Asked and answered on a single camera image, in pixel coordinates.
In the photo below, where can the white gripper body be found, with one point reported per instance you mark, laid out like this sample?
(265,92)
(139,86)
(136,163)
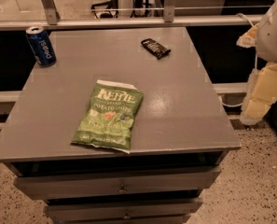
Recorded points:
(273,36)

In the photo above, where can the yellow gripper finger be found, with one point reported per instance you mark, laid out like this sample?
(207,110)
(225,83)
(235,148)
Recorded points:
(248,39)

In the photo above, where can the dark rxbar chocolate bar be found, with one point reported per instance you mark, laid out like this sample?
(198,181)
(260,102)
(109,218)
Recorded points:
(155,48)

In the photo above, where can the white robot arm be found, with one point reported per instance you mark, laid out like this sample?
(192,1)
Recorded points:
(266,37)

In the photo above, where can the green jalapeno chip bag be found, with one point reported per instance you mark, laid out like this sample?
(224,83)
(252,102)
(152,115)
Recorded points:
(110,116)

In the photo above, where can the grey drawer cabinet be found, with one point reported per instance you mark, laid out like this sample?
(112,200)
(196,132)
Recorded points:
(179,124)

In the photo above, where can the black office chair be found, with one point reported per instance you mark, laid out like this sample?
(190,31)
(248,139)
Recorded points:
(106,9)

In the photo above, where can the lower grey drawer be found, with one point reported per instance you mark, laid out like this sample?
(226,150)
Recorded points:
(123,210)

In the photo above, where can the grey drawer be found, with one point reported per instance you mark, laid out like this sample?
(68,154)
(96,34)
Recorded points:
(117,183)
(123,210)

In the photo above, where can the grey metal railing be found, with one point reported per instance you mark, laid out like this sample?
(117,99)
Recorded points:
(76,14)

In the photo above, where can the blue pepsi can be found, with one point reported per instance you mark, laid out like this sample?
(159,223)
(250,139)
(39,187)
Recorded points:
(40,44)

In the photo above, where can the top grey drawer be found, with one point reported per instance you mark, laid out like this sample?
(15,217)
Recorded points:
(117,183)

